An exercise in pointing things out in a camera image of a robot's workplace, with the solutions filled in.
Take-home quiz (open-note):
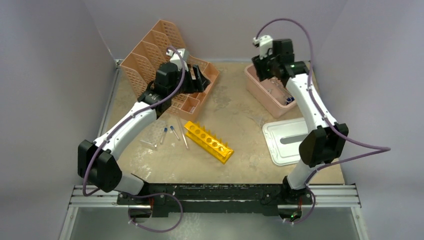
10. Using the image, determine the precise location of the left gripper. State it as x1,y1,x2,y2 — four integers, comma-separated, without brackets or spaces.
168,64,209,99

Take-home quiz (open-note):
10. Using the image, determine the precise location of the blue cap glass flask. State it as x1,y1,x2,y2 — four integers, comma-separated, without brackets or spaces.
285,96,295,105

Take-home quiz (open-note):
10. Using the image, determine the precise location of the yellow test tube rack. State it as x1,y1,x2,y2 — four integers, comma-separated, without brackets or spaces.
184,121,234,165

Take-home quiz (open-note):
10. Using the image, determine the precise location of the blue cap test tube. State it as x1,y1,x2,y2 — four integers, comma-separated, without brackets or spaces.
159,127,168,145
170,125,181,141

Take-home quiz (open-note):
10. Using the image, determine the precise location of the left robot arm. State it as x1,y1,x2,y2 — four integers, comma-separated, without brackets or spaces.
77,62,211,205

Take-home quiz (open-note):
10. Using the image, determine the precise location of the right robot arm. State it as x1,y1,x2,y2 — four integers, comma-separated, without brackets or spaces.
251,35,349,204

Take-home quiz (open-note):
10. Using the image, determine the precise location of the pink plastic bin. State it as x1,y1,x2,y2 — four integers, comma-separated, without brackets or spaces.
244,64,297,119

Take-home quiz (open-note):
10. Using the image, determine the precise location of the clear glassware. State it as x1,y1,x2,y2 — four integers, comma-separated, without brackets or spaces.
249,113,266,128

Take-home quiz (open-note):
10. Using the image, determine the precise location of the pink mesh file organizer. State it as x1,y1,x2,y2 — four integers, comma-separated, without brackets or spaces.
120,20,220,122

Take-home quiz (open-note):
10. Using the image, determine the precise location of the white bin lid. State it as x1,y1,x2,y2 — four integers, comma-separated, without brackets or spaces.
262,117,308,166

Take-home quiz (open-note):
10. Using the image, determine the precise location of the clear plastic tube tray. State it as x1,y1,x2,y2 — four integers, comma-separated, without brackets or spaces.
139,128,163,150

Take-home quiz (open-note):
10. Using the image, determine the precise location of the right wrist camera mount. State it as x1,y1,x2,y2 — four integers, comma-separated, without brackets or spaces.
252,35,274,60

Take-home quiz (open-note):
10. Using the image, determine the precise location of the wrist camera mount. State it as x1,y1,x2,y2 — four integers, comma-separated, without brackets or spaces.
252,35,274,60
166,48,190,71

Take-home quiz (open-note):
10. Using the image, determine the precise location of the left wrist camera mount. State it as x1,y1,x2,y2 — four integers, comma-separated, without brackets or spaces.
166,48,190,71

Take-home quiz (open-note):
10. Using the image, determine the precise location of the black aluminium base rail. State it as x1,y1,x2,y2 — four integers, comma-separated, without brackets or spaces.
69,183,361,220

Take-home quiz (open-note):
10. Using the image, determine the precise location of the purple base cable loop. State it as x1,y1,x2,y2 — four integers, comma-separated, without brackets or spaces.
127,193,184,233

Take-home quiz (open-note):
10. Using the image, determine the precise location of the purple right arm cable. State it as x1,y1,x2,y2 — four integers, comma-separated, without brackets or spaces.
255,18,392,186

